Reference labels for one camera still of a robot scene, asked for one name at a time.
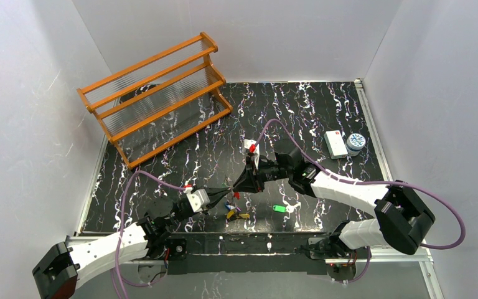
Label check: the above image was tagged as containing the yellow key tag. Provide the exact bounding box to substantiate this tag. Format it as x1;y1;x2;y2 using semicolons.
226;209;250;221

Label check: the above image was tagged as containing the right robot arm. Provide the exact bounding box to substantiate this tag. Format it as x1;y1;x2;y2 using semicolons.
232;149;435;257

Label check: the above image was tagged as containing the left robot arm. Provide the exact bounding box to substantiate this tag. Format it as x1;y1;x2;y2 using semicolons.
32;187;232;298

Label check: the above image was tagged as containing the loose green key tag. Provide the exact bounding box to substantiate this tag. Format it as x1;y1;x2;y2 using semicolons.
272;205;295;213

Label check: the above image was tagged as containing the white green small box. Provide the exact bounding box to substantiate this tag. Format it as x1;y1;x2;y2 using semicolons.
324;130;348;159

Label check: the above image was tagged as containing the blue white round tin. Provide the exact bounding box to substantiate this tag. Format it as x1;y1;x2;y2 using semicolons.
345;133;366;156

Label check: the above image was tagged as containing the orange wooden shelf rack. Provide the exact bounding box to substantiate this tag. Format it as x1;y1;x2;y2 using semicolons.
77;32;233;169

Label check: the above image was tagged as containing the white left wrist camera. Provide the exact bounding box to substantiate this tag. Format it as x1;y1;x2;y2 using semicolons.
184;184;210;213

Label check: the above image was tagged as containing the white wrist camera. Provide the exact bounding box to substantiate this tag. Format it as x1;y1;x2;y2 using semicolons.
243;139;260;169
184;184;210;213

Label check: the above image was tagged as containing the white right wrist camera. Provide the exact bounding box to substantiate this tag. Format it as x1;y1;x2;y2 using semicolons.
243;139;260;169

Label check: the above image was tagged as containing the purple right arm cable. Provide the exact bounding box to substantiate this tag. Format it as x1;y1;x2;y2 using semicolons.
253;118;467;285

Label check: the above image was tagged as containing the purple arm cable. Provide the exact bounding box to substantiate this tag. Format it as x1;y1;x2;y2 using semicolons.
253;118;467;285
110;169;192;299

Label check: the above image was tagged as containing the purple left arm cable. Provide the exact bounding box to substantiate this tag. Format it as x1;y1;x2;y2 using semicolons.
110;169;192;299

